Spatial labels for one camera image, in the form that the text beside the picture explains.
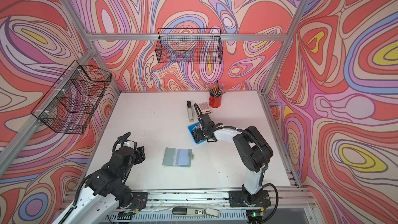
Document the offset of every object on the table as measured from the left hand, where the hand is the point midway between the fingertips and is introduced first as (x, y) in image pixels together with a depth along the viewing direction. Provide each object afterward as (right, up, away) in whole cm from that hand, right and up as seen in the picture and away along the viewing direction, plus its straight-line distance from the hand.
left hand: (142, 148), depth 79 cm
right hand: (+32, +2, +18) cm, 36 cm away
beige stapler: (+23, +18, +26) cm, 39 cm away
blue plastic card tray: (+24, +8, +18) cm, 31 cm away
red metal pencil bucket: (+40, +25, +28) cm, 55 cm away
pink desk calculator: (+33, +20, +29) cm, 49 cm away
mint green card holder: (+17, -8, +8) cm, 20 cm away
